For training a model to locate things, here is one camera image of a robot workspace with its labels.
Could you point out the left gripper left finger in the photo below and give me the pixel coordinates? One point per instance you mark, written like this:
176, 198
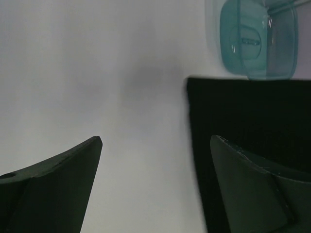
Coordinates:
50, 196

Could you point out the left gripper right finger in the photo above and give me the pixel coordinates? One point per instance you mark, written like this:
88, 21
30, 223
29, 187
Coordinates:
260, 196

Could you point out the black t shirt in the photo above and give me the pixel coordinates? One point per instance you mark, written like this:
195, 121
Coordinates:
271, 119

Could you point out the teal plastic bin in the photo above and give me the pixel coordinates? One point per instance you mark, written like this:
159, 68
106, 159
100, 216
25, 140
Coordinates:
257, 39

